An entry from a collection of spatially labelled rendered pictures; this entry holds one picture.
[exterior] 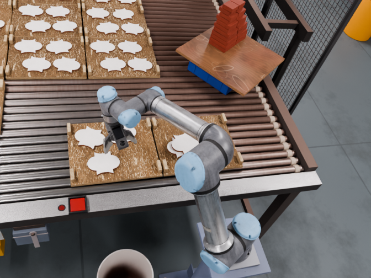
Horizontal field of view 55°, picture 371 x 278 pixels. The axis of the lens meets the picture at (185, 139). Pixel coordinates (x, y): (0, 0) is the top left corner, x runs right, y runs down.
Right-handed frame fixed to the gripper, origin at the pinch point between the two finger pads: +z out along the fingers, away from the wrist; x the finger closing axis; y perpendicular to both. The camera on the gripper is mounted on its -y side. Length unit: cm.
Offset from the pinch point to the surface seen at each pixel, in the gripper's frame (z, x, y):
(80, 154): 2.7, 17.8, 7.6
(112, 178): 5.8, 8.2, -9.2
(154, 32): 11, -51, 93
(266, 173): 23, -65, -27
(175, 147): 6.8, -25.0, -4.3
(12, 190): 0.2, 48.5, -1.3
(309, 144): 132, -173, 36
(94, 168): 2.9, 14.3, -2.6
